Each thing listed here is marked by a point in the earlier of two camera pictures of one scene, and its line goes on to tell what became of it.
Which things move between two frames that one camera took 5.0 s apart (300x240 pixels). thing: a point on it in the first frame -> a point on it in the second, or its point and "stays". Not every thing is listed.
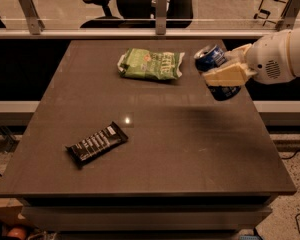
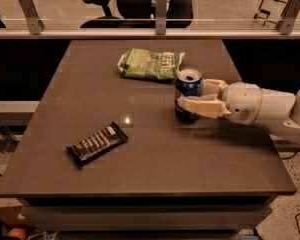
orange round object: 17,232 stays
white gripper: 269,58 -> 242,100
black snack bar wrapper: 86,149 stays
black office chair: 134,5 stays
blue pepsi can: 209,58 -> 188,83
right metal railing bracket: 287,21 stays
